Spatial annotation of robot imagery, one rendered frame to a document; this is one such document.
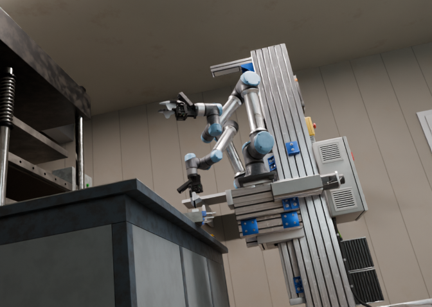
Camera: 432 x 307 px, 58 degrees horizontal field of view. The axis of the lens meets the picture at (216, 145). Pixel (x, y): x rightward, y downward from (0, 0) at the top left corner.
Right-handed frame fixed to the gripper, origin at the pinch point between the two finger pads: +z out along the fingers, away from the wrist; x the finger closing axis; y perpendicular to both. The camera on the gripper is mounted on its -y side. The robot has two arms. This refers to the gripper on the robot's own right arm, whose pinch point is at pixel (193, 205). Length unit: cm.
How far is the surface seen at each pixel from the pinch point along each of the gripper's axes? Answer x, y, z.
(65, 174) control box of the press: 2, -90, -41
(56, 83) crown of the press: -47, -69, -83
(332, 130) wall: 216, 143, -116
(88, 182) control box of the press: 26, -85, -41
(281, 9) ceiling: 88, 102, -210
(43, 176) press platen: -43, -79, -24
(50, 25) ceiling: 31, -123, -210
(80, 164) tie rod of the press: -9, -73, -42
